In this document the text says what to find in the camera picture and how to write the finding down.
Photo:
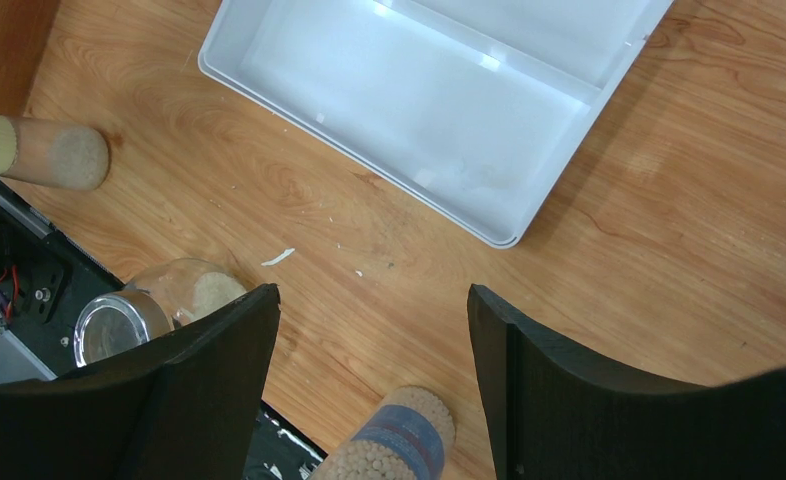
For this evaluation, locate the round glass jar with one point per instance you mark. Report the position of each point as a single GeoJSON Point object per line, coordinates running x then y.
{"type": "Point", "coordinates": [155, 302]}

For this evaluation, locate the wooden compartment organizer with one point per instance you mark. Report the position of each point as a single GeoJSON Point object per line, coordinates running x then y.
{"type": "Point", "coordinates": [25, 27]}

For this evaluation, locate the white divided tray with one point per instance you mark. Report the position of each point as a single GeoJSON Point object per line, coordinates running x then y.
{"type": "Point", "coordinates": [473, 107]}

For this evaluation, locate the silver lid peppercorn bottle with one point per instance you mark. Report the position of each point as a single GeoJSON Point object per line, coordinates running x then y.
{"type": "Point", "coordinates": [408, 436]}

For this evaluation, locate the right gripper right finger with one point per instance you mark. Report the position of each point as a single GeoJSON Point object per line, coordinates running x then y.
{"type": "Point", "coordinates": [556, 409]}

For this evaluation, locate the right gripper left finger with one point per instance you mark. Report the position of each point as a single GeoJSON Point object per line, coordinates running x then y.
{"type": "Point", "coordinates": [182, 406]}

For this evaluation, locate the yellow lid spice bottle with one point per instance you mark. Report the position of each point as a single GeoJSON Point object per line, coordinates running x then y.
{"type": "Point", "coordinates": [53, 154]}

